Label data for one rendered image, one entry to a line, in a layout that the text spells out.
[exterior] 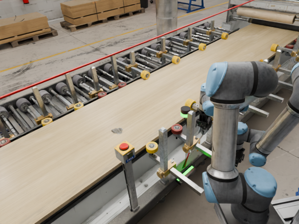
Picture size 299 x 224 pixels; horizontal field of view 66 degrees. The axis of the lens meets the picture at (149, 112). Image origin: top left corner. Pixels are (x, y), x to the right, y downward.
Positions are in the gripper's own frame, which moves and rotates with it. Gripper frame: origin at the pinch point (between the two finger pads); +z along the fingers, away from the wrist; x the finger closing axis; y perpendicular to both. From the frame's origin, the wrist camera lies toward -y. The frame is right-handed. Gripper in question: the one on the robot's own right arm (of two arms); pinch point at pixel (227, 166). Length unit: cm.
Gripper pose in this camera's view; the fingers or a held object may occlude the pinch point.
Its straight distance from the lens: 155.8
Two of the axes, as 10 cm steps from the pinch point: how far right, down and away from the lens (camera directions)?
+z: 0.6, 8.0, 6.0
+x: 7.3, -4.4, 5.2
